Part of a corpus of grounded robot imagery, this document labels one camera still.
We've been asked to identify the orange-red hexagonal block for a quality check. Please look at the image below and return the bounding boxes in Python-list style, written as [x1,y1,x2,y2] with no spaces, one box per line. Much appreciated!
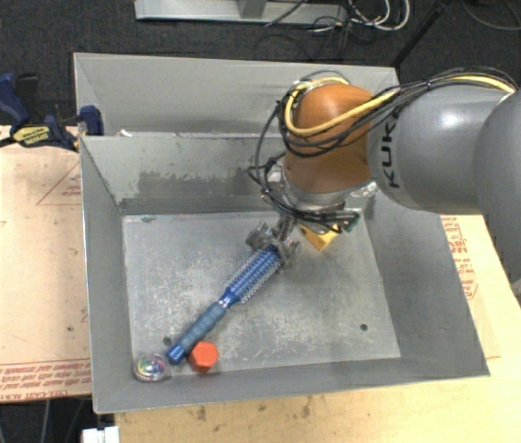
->
[187,340,220,375]

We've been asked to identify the shiny iridescent ball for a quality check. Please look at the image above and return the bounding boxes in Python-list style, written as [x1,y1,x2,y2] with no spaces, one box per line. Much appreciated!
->
[132,351,171,383]

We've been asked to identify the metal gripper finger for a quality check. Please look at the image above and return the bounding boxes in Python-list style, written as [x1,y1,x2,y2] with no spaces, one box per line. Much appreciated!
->
[244,221,276,249]
[279,237,302,269]

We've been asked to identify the yellow block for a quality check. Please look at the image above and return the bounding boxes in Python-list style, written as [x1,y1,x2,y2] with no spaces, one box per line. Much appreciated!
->
[300,224,343,254]

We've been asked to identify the blue round hairbrush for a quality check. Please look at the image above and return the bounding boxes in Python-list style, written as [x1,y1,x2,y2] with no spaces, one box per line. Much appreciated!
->
[164,243,285,366]

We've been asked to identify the grey metal bin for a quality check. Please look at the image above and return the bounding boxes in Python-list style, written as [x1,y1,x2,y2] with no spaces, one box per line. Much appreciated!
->
[73,52,491,415]

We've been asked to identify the brown cardboard board, red print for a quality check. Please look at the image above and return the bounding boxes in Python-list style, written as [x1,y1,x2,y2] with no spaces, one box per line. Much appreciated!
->
[0,125,503,405]

